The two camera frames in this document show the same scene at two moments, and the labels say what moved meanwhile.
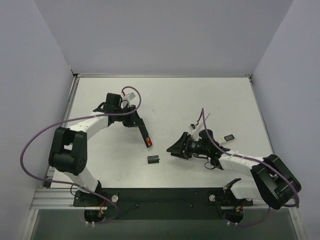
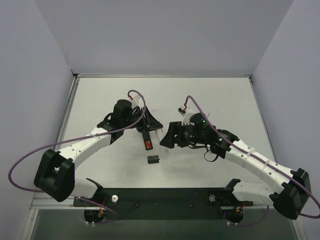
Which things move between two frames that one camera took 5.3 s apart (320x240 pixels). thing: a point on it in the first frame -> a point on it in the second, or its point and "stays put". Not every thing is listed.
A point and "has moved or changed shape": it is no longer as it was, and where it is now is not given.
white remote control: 227,138 has moved or changed shape
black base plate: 160,203 stays put
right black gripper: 184,145 -> 180,133
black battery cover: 153,159 stays put
